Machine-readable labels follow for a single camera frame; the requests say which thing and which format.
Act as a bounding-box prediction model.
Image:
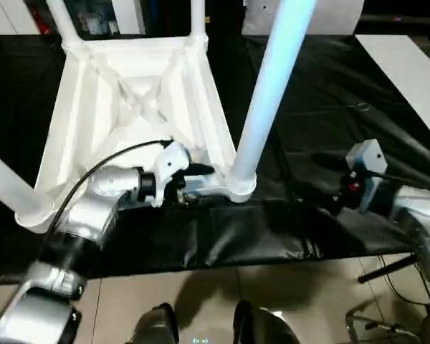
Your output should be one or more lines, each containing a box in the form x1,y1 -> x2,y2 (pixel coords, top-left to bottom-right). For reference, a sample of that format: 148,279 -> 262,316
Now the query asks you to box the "white plastic table leg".
188,0 -> 209,47
226,0 -> 319,204
0,145 -> 54,224
45,0 -> 84,50

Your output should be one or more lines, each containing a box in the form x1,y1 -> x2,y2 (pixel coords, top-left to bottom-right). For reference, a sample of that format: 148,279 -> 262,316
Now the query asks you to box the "white plastic table top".
14,34 -> 258,234

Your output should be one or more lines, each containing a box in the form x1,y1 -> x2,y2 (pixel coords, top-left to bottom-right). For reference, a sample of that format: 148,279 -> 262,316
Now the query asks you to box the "black work mat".
0,34 -> 430,286

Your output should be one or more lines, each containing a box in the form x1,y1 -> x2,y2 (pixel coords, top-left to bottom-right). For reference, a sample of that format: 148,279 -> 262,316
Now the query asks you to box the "black stand leg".
357,255 -> 417,285

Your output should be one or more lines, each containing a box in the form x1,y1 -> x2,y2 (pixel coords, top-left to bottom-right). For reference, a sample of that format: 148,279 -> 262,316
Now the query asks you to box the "white flat board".
354,34 -> 430,148

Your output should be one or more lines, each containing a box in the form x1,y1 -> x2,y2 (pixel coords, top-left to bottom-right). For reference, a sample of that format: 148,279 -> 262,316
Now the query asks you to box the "grey cushion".
241,0 -> 366,36

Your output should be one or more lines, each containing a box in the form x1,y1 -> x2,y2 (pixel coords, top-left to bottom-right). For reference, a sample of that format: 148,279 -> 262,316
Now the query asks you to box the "black box with gold label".
143,0 -> 249,37

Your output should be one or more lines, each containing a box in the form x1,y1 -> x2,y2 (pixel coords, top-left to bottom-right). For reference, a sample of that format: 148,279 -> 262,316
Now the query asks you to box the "black bar with red mark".
358,13 -> 430,25

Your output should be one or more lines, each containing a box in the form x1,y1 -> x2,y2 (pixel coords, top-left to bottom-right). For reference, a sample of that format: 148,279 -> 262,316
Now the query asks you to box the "dark right robot foot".
232,300 -> 299,344

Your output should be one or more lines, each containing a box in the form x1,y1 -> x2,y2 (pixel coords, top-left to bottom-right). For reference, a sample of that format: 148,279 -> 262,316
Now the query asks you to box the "white glass-door cabinet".
0,0 -> 147,37

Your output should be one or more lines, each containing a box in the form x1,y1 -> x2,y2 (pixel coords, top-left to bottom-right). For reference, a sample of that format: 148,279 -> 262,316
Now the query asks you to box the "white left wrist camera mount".
151,141 -> 191,209

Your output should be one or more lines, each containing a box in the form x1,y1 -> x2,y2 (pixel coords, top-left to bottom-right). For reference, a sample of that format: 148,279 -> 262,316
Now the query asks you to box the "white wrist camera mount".
345,138 -> 388,215
151,141 -> 191,209

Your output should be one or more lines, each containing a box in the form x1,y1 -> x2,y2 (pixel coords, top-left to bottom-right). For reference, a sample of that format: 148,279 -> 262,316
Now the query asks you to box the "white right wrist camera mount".
345,138 -> 388,215

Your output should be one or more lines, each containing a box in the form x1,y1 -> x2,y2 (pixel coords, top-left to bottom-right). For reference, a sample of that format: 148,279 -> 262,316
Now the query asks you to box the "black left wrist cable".
44,138 -> 176,238

